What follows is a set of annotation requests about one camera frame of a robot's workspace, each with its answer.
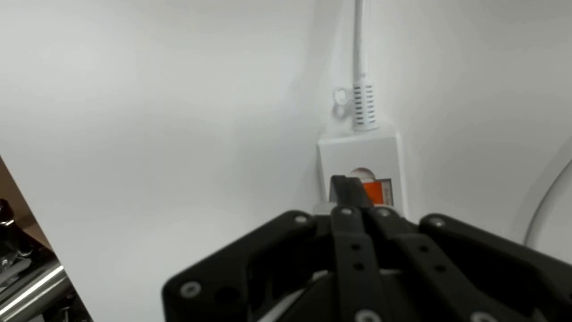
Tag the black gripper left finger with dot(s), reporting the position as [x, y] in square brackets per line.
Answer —
[350, 262]

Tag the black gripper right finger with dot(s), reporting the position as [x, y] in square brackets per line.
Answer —
[476, 270]

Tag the white power strip orange switch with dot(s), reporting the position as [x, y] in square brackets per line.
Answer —
[381, 159]

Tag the shiny metal tube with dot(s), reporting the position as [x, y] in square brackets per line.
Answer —
[32, 293]

